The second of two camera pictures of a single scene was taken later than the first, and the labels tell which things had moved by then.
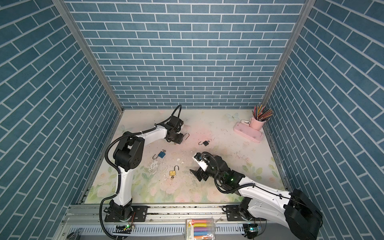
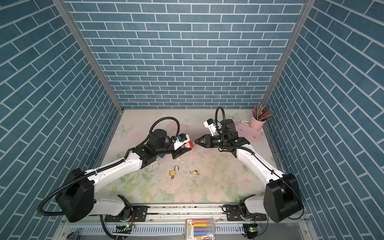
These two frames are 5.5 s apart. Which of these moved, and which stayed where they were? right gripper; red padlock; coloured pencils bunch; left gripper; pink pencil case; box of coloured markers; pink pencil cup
Moved: left gripper; right gripper; red padlock
Stayed: box of coloured markers; pink pencil cup; pink pencil case; coloured pencils bunch
